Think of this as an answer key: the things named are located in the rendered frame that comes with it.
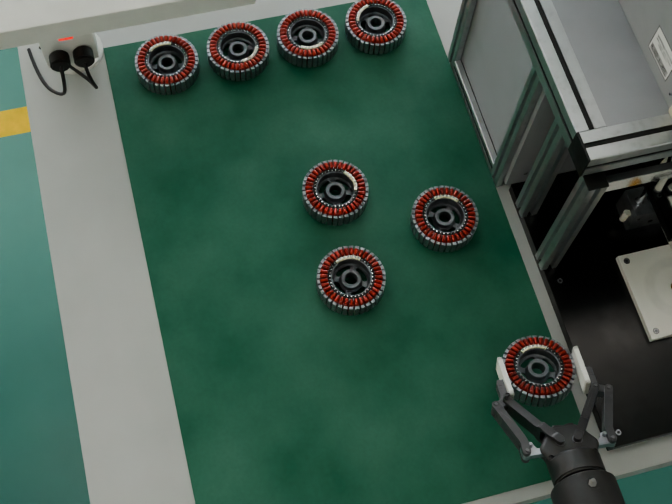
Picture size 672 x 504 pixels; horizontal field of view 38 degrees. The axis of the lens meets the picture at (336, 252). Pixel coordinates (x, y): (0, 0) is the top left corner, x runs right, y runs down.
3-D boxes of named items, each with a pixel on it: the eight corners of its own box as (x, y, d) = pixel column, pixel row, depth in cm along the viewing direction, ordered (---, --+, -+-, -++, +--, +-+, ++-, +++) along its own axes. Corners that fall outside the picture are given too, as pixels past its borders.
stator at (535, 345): (581, 402, 148) (586, 390, 145) (510, 413, 147) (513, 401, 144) (560, 341, 155) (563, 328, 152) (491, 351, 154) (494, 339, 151)
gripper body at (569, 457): (548, 502, 136) (530, 446, 143) (607, 493, 137) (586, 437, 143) (555, 474, 131) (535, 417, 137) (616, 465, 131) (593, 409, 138)
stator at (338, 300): (389, 311, 158) (392, 302, 154) (322, 321, 156) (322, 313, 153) (377, 249, 162) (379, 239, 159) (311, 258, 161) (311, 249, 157)
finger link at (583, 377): (586, 383, 144) (591, 382, 144) (572, 346, 148) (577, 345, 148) (583, 394, 146) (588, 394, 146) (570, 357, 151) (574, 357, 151)
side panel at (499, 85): (511, 183, 169) (558, 77, 139) (495, 187, 168) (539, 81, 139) (462, 54, 179) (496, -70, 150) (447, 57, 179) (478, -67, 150)
